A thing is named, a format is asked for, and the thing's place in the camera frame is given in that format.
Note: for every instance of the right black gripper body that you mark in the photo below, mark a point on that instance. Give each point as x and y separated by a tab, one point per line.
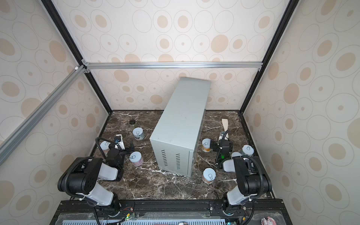
219	144

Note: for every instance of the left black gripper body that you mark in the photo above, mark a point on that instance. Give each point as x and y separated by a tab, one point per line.
125	152

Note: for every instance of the orange label can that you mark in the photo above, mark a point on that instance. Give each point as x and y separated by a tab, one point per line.
206	145

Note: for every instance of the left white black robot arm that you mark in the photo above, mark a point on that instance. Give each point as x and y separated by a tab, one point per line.
80	180

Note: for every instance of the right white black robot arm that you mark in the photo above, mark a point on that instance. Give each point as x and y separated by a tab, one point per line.
252	180

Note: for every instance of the green label can right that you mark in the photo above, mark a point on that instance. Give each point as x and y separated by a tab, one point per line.
236	154

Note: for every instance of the brown label can left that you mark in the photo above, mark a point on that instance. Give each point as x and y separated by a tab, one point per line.
105	146

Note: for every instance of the pink label can left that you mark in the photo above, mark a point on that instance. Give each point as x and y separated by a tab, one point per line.
136	159

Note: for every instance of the teal label can right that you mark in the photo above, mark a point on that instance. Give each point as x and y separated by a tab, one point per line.
248	150

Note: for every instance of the teal label can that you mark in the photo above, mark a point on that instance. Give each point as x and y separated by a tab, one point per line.
248	150
138	133

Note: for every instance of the wooden spatula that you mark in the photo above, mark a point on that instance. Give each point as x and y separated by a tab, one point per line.
225	124

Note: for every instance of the red label can front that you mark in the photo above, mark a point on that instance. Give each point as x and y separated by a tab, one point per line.
209	175

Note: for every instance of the teal label can left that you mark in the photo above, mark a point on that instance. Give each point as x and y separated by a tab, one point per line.
138	133

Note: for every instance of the small dark glass jar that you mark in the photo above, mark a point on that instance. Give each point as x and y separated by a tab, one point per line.
132	123

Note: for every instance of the grey metal cabinet box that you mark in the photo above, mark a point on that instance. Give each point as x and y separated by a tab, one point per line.
175	138

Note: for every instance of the left diagonal aluminium bar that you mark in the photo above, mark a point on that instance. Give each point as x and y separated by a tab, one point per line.
12	142

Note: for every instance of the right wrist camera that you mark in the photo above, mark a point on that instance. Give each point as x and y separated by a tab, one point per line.
223	135

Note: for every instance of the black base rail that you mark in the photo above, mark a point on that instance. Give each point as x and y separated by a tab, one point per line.
171	212

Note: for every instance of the horizontal aluminium frame bar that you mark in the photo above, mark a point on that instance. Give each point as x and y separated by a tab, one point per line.
174	65

